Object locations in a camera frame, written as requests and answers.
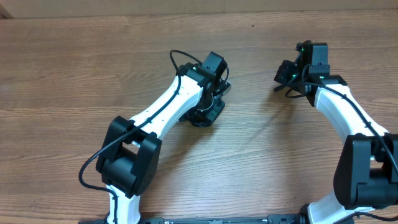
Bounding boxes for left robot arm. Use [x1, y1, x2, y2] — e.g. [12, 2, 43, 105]
[96, 52, 231, 223]

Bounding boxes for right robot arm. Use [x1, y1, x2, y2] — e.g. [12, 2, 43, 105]
[274, 40, 397, 223]

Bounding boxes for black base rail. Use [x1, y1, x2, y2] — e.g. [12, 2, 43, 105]
[77, 213, 305, 224]

